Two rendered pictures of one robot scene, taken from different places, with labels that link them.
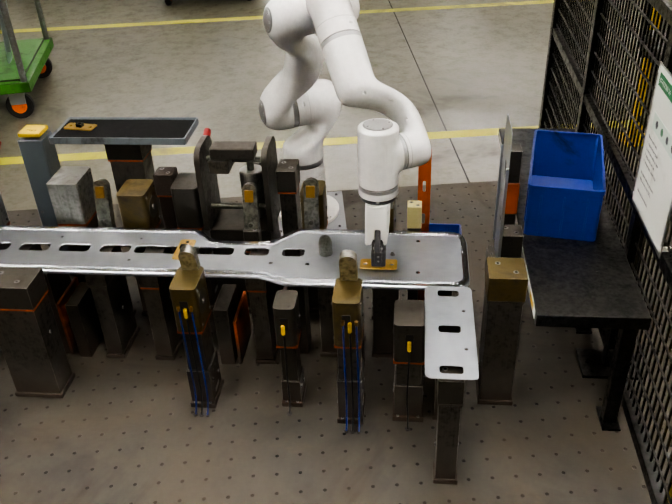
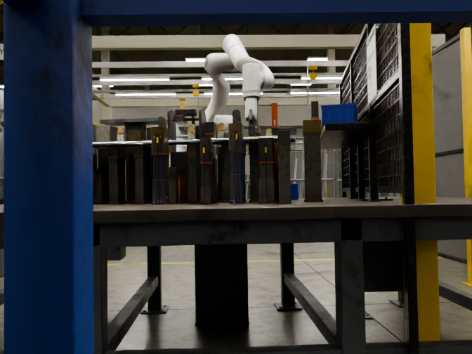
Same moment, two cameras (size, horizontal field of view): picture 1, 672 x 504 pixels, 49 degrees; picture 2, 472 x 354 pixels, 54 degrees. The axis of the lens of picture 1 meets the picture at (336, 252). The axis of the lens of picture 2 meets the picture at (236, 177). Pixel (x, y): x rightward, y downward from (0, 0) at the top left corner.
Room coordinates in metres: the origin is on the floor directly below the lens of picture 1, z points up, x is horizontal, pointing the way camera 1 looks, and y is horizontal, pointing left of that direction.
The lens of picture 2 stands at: (-0.78, -0.01, 0.75)
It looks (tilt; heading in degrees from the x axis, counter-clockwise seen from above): 2 degrees up; 0
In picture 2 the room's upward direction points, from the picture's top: 1 degrees counter-clockwise
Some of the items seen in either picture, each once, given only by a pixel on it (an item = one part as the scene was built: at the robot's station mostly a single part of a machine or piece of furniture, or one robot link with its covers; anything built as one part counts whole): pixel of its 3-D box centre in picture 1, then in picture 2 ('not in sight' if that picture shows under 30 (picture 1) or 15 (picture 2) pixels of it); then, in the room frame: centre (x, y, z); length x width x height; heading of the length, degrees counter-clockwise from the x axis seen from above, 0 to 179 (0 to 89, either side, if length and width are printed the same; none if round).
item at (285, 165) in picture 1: (293, 235); (211, 161); (1.68, 0.11, 0.91); 0.07 x 0.05 x 0.42; 173
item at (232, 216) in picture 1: (244, 225); (187, 156); (1.69, 0.24, 0.94); 0.18 x 0.13 x 0.49; 83
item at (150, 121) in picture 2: (125, 130); (135, 121); (1.86, 0.55, 1.16); 0.37 x 0.14 x 0.02; 83
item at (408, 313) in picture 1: (408, 367); (266, 171); (1.23, -0.15, 0.84); 0.12 x 0.07 x 0.28; 173
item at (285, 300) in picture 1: (289, 355); (206, 171); (1.28, 0.12, 0.84); 0.10 x 0.05 x 0.29; 173
